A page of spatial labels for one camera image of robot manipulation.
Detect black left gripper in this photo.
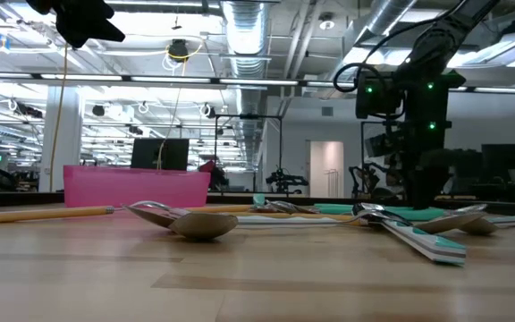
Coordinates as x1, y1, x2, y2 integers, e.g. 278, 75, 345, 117
24, 0, 127, 50

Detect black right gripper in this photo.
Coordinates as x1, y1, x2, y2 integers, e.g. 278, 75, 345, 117
364, 118, 454, 210

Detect black desk monitors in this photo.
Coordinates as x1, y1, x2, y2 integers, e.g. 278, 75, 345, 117
452, 142, 515, 201

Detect LED light bar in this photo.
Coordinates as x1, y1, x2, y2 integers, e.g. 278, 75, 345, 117
0, 70, 515, 96

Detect white column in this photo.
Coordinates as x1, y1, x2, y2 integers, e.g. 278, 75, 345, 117
38, 86, 84, 193

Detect black monitor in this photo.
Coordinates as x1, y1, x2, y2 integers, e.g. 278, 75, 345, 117
131, 138, 190, 172

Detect pink translucent plastic bin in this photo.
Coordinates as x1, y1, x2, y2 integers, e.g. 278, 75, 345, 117
63, 164, 212, 209

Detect round ceiling fixture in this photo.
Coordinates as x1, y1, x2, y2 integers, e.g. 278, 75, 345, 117
318, 12, 336, 31

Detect black ceiling cable reel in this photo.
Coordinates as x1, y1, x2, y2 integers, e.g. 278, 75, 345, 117
166, 38, 190, 63

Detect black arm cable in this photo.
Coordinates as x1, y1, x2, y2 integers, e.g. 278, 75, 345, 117
332, 0, 469, 122

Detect silver air duct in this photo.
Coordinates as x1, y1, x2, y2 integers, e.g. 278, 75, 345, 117
219, 0, 271, 174
328, 0, 419, 86

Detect black aluminium table frame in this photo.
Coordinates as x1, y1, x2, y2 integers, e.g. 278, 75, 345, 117
0, 191, 515, 214

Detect black background rig frame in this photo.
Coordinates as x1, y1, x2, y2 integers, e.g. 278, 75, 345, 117
213, 114, 284, 194

